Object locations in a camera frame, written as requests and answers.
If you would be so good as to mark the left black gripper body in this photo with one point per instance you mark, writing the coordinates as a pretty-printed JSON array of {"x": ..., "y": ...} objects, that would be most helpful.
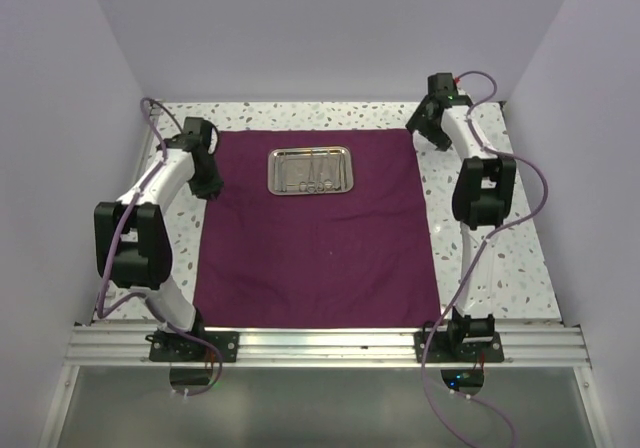
[{"x": 206, "y": 181}]

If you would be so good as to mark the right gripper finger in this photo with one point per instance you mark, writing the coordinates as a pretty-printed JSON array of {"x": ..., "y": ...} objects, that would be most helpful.
[
  {"x": 442, "y": 143},
  {"x": 418, "y": 121}
]

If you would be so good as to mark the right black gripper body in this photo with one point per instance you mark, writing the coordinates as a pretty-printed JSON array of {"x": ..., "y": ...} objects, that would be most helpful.
[{"x": 429, "y": 128}]

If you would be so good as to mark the purple surgical drape cloth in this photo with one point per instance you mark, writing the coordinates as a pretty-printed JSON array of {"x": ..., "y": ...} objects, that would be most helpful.
[{"x": 362, "y": 259}]

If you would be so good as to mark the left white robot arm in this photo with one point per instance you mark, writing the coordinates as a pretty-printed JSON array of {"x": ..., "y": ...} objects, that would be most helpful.
[{"x": 133, "y": 251}]

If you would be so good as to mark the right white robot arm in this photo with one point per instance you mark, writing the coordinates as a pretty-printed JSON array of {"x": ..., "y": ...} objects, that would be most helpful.
[{"x": 481, "y": 202}]

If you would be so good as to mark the stainless steel instrument tray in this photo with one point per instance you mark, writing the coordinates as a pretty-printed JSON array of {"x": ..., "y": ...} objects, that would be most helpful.
[{"x": 286, "y": 168}]

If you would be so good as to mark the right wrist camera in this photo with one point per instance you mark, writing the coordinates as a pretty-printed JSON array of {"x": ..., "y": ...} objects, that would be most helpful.
[{"x": 442, "y": 85}]

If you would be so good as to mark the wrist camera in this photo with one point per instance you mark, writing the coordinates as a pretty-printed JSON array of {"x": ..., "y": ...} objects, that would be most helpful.
[
  {"x": 205, "y": 130},
  {"x": 442, "y": 85}
]

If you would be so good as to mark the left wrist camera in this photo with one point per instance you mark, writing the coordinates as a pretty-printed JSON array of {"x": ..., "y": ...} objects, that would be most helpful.
[{"x": 205, "y": 130}]

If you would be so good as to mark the aluminium left side rail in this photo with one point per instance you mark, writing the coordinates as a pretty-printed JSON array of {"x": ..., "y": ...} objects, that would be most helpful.
[{"x": 149, "y": 111}]

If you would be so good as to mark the aluminium rail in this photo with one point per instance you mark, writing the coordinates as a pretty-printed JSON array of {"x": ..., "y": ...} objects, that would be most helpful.
[
  {"x": 149, "y": 111},
  {"x": 524, "y": 345}
]

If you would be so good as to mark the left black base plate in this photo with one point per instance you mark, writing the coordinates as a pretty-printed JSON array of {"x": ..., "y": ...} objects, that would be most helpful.
[{"x": 173, "y": 348}]

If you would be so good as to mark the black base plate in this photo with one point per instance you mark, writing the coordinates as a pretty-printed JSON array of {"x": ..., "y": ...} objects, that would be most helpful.
[
  {"x": 443, "y": 350},
  {"x": 173, "y": 348}
]

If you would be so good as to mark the aluminium front rail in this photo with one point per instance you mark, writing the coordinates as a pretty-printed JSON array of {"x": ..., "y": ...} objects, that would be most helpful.
[{"x": 524, "y": 345}]

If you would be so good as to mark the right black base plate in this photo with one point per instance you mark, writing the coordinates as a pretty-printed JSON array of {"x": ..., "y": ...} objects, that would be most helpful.
[{"x": 443, "y": 350}]

